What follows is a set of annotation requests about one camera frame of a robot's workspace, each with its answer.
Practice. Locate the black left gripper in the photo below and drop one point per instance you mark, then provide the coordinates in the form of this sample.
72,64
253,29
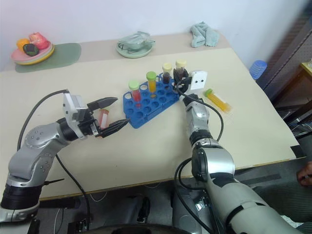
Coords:
86,122

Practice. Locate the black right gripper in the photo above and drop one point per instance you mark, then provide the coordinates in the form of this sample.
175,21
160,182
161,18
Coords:
183,84

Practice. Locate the red liquid test tube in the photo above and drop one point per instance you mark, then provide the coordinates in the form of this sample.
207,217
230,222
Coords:
104,118

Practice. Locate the yellow cap dark test tube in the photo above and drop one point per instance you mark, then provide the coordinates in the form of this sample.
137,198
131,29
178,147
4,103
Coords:
167,73
181,65

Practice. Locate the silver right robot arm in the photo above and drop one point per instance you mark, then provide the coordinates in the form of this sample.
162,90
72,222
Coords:
217,161

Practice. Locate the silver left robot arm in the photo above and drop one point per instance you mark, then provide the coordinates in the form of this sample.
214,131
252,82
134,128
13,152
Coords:
36,146

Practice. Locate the green cap orange test tube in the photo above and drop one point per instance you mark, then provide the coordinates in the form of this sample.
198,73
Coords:
152,83

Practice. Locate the green cap red test tube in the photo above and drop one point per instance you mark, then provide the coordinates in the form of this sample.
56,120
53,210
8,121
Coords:
135,91

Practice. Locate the blue test tube rack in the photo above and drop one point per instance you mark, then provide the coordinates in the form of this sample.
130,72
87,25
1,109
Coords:
151,104

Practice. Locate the green cap yellow test tube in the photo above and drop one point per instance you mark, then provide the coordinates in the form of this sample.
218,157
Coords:
218,100

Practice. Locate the person's hand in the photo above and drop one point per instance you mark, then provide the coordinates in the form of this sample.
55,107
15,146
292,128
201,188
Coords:
306,174

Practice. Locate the pale green towel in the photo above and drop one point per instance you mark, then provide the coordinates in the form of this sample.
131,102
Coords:
203,35

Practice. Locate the pale green plate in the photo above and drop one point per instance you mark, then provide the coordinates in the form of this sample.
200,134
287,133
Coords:
134,54

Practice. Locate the green placemat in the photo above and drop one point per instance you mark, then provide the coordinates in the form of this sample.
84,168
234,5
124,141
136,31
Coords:
65,54

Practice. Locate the blue ribbed cup stack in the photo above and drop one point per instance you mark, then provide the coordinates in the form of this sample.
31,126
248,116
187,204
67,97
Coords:
259,69

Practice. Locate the stack of pastel plates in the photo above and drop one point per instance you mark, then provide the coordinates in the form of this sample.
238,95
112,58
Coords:
44,56

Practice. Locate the dark green toy fruit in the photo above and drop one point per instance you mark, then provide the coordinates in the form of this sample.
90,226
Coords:
31,50

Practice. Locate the pink toy fruit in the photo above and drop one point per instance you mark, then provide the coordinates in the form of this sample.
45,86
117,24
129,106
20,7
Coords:
39,40

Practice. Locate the orange toy fruit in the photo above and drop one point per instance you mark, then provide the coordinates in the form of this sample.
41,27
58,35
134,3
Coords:
22,43

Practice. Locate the dark pegboard panel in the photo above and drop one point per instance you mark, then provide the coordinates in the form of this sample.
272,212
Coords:
292,48

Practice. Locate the yellow box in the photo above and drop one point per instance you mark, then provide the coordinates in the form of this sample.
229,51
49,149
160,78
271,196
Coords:
307,73

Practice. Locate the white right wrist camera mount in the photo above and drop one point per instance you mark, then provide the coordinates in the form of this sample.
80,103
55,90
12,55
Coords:
198,81

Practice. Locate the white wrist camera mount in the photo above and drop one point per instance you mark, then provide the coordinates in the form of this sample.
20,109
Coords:
198,81
72,104

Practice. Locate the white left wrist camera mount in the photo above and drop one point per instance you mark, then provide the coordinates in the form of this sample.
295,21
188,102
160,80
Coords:
72,104

